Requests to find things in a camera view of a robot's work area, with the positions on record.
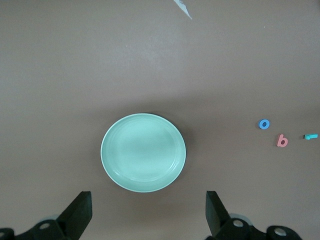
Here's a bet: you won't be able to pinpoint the white torn paper scrap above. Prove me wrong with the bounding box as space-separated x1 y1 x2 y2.
173 0 193 20

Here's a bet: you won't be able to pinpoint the brown table cover sheet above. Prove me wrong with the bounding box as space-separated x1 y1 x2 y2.
0 0 320 240

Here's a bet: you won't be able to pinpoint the pink foam letter b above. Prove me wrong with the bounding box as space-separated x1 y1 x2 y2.
276 133 289 148

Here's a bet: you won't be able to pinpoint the blue foam letter o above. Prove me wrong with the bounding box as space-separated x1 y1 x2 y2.
258 118 271 130

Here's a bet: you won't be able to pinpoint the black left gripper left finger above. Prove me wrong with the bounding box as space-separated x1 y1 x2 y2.
0 191 93 240

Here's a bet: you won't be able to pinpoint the pale green round plate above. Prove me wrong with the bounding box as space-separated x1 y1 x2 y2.
100 112 187 193

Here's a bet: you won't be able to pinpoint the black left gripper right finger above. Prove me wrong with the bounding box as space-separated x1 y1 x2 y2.
205 190 305 240

